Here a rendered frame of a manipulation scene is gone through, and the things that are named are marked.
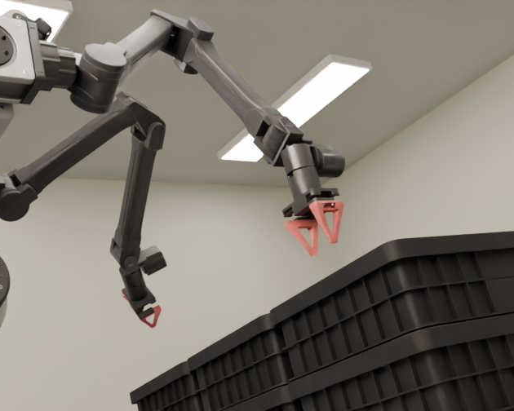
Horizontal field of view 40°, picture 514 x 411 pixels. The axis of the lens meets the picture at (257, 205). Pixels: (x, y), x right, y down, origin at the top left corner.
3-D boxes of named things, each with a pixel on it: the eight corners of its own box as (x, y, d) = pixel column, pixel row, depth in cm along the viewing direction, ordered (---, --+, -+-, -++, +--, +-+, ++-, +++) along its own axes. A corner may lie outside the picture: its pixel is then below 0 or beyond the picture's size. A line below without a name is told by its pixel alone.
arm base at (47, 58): (19, 106, 123) (11, 47, 127) (64, 110, 128) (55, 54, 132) (37, 79, 117) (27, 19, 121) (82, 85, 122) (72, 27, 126)
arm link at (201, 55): (166, 57, 164) (183, 15, 159) (187, 59, 168) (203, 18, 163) (264, 169, 139) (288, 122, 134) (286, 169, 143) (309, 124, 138)
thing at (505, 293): (422, 337, 81) (392, 244, 84) (285, 391, 103) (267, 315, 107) (619, 302, 102) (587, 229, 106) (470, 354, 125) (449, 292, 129)
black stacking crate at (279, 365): (285, 392, 104) (265, 316, 108) (198, 426, 127) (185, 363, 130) (469, 355, 125) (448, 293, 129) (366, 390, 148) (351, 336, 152)
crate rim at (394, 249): (396, 258, 84) (390, 238, 84) (268, 328, 107) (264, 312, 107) (594, 240, 105) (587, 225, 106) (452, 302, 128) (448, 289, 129)
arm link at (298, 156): (273, 151, 137) (290, 137, 133) (300, 153, 141) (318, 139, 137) (282, 183, 135) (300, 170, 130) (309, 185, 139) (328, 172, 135)
